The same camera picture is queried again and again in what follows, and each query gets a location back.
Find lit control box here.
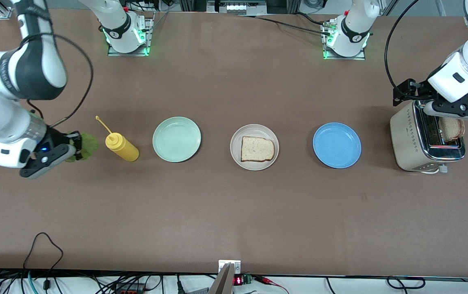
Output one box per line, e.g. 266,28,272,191
207,0,267,15

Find red clip wires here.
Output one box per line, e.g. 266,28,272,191
254,276,289,294

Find aluminium camera post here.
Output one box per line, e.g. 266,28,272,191
208,263,235,294

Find cream steel toaster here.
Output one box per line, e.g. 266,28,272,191
390,100,467,175

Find beige plate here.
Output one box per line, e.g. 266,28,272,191
230,124,279,171

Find toasted bread slice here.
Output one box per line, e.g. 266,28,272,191
241,136,275,162
439,118,466,143

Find mint green plate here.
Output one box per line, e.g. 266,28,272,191
153,117,202,163

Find thin black looped cable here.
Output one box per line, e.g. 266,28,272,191
22,232,64,286

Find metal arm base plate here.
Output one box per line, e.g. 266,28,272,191
107,12,155,56
322,22,367,60

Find silver post foot bracket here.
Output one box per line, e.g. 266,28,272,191
218,260,242,275

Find blue plate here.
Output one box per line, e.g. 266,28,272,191
313,122,362,169

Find black arm base cable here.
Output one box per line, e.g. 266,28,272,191
238,14,334,36

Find green lettuce leaf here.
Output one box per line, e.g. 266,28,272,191
64,131,100,163

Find yellow squeeze bottle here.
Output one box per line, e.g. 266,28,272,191
95,116,140,162

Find black coiled cable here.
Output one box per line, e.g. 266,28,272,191
387,276,426,290

